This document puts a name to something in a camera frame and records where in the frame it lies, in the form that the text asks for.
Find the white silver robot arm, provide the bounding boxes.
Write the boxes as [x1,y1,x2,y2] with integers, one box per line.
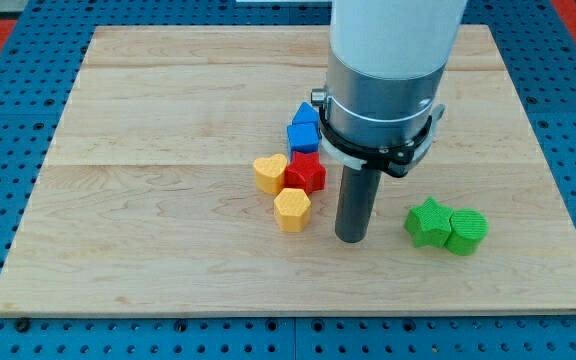
[322,0,467,149]

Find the red star block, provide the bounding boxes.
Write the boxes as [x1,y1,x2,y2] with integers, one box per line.
[284,151,327,195]

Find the green star block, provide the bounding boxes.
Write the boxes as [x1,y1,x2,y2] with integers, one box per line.
[404,197,455,248]

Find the yellow heart block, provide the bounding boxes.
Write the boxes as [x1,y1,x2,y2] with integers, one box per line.
[253,154,288,195]

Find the yellow hexagon block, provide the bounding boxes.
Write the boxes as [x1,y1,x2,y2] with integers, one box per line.
[273,188,312,232]

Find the blue cube block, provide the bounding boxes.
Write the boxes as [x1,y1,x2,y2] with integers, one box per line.
[287,123,319,156]

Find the blue triangle block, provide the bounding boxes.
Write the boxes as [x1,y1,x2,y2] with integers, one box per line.
[291,102,319,125]

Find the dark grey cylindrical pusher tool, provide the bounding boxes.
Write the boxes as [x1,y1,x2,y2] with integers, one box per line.
[335,166,381,243]

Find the light wooden board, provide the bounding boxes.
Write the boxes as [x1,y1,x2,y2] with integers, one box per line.
[0,25,576,318]

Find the green cylinder block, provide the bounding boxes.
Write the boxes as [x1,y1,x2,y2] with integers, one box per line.
[444,208,489,256]

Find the black white clamp ring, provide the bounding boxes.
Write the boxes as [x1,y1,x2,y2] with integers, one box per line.
[317,103,446,180]

